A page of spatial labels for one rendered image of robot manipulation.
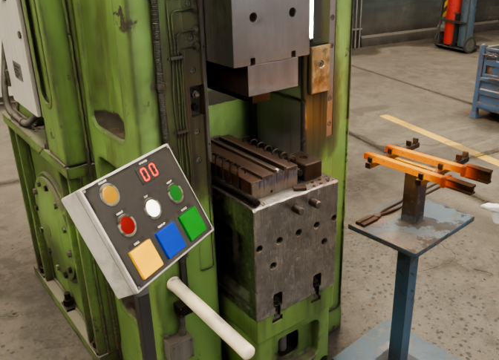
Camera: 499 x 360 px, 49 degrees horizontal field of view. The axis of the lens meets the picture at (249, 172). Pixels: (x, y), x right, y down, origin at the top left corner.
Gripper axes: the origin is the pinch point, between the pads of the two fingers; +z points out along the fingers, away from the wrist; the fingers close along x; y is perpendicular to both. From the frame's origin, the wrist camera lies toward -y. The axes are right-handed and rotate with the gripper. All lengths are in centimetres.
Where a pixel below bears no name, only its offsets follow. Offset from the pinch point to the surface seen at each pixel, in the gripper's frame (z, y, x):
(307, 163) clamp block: 56, -1, -24
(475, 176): 12.4, 1.2, 12.3
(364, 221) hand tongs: 45, 25, -4
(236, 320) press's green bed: 65, 58, -52
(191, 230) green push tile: 41, -3, -83
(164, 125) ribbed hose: 70, -23, -72
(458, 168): 18.2, -0.1, 11.2
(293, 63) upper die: 56, -38, -31
